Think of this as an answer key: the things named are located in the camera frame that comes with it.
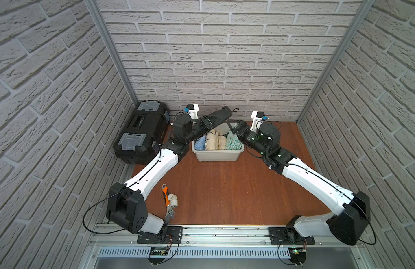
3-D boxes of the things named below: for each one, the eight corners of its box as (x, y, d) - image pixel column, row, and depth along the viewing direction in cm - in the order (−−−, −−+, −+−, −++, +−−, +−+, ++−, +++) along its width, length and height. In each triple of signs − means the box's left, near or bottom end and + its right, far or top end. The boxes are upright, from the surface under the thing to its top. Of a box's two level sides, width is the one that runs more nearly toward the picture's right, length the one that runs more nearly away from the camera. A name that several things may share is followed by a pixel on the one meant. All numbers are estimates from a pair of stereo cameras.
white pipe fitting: (167, 207, 83) (166, 205, 81) (169, 195, 87) (168, 193, 85) (177, 207, 83) (176, 205, 81) (179, 195, 87) (178, 193, 85)
